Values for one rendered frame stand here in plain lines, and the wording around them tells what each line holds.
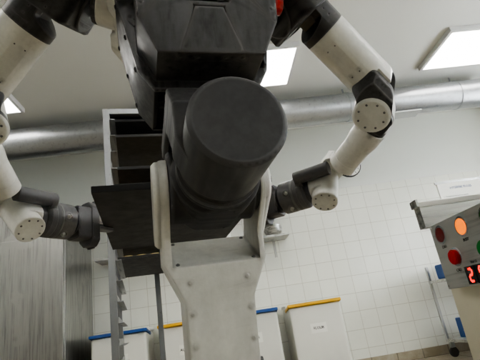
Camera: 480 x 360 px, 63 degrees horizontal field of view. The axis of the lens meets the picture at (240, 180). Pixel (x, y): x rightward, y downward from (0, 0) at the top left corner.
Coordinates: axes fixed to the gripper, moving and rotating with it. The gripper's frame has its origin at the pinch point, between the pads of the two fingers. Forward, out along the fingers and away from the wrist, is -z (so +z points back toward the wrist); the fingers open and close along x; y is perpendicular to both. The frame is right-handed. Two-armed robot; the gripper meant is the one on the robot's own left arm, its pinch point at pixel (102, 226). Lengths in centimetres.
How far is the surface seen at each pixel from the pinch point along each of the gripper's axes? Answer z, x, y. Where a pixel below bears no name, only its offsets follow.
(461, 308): -30, -34, -78
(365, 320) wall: -411, -51, 51
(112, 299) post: -51, -13, 55
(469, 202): -34, -11, -86
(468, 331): -30, -39, -78
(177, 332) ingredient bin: -239, -32, 183
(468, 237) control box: -16, -21, -84
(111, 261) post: -51, 3, 55
